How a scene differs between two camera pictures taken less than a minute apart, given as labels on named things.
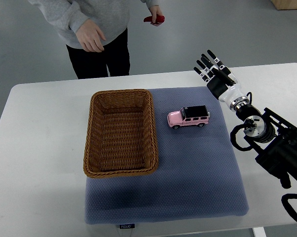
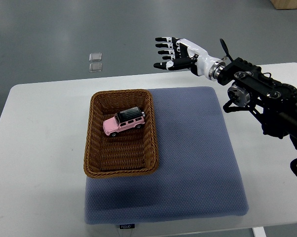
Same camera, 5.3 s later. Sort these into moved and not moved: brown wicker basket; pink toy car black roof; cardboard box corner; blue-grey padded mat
Moved: pink toy car black roof
Not moved: brown wicker basket; cardboard box corner; blue-grey padded mat
